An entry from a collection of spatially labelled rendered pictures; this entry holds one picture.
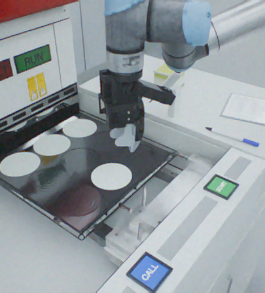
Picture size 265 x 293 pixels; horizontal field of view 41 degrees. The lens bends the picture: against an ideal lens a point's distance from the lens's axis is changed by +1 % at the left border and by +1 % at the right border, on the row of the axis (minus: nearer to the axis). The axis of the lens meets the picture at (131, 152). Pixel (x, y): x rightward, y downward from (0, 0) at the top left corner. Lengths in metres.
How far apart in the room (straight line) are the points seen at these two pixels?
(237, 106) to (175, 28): 0.46
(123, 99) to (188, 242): 0.32
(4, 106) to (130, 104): 0.39
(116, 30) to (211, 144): 0.40
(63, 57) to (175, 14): 0.51
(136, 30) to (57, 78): 0.48
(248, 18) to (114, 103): 0.32
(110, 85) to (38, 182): 0.31
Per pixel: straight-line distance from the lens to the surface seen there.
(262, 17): 0.80
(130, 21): 0.66
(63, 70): 1.09
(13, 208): 0.94
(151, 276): 0.60
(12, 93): 0.99
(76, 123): 1.07
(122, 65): 0.69
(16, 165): 0.94
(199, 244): 0.65
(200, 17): 0.65
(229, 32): 0.78
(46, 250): 0.83
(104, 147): 0.96
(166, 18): 0.65
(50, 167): 0.91
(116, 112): 0.72
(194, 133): 0.93
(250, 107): 1.06
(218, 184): 0.77
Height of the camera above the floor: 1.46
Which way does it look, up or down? 37 degrees down
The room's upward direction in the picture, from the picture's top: straight up
